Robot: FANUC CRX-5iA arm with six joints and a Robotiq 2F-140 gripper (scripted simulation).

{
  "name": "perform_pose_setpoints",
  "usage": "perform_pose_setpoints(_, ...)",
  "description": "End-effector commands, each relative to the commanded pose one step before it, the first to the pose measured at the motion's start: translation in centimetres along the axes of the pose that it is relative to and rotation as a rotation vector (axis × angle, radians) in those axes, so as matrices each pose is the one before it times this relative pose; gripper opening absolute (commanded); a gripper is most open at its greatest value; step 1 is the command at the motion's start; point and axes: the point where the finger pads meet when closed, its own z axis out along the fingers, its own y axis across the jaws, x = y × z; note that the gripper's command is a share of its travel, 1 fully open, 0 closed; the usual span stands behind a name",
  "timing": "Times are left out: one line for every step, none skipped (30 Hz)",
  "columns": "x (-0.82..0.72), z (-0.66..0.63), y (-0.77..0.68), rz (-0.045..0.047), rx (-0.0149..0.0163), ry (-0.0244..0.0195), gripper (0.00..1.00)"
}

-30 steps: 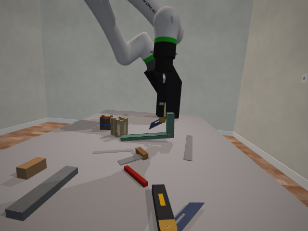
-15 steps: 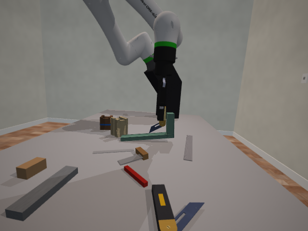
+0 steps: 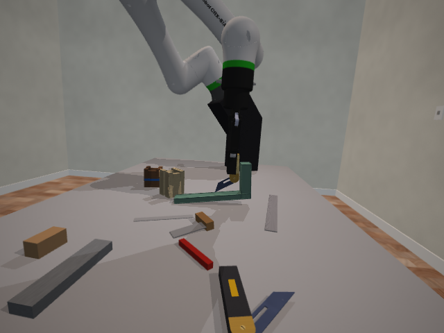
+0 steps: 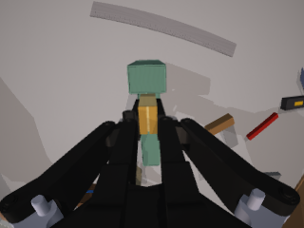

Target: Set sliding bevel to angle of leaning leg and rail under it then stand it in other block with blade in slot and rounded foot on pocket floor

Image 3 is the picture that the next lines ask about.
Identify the black sliding bevel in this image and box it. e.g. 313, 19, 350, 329
219, 266, 295, 333

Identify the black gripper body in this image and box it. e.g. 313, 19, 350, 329
223, 89, 250, 119

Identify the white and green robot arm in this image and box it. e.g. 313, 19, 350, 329
120, 0, 264, 102

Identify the green l-shaped frame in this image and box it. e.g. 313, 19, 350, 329
173, 162, 252, 204

